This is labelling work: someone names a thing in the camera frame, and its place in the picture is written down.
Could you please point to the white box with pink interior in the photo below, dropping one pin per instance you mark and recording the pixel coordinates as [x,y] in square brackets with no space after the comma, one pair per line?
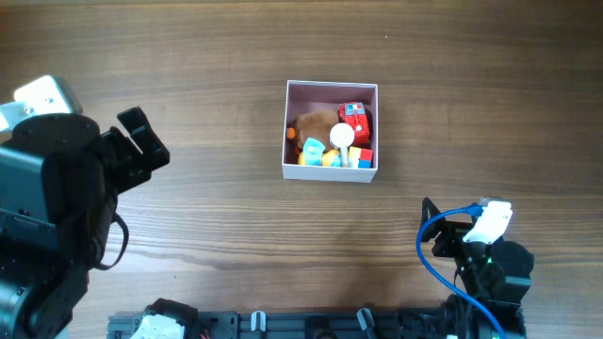
[305,96]

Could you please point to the colourful two-by-two puzzle cube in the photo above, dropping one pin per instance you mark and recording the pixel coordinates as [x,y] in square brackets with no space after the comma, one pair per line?
[360,158]

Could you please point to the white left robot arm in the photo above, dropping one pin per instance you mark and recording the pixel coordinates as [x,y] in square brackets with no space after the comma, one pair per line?
[61,177]

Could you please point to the red toy fire truck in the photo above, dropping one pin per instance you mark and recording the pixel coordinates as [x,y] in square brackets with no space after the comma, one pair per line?
[355,115]

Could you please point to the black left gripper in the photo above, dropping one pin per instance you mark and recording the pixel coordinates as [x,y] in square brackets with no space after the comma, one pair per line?
[136,166]

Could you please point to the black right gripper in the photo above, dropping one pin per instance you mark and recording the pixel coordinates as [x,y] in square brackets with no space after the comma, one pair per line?
[452,234]

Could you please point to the brown plush toy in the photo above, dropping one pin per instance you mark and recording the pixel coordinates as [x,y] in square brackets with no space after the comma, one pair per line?
[316,124]

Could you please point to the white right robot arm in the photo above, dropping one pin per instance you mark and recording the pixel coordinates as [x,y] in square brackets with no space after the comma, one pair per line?
[495,272]

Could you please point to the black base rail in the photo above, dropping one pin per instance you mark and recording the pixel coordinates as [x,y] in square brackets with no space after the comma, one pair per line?
[170,319]

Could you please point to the pig face rattle drum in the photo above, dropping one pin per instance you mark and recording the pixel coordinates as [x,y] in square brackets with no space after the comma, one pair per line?
[341,137]

